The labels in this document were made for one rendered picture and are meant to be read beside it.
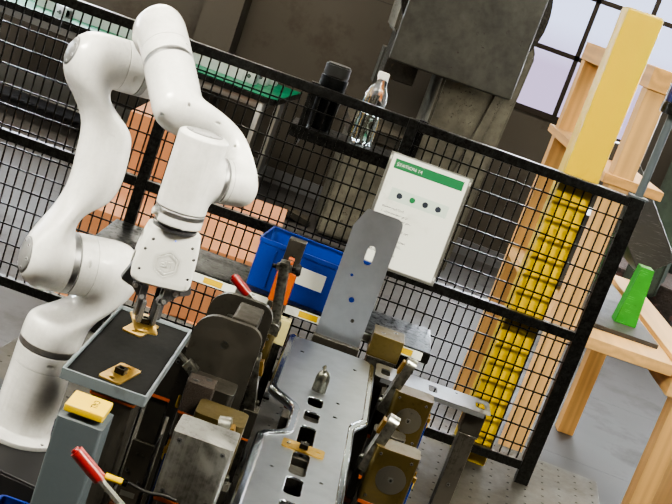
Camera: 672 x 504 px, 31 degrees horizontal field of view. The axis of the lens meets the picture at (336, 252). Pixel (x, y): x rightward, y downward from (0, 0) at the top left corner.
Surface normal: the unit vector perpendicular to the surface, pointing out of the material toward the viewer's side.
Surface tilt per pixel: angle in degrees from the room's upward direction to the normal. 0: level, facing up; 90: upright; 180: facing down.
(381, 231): 90
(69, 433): 90
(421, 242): 90
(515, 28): 90
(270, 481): 0
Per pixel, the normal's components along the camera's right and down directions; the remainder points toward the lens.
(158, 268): 0.26, 0.33
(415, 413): -0.07, 0.22
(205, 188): 0.57, 0.42
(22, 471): 0.36, -0.89
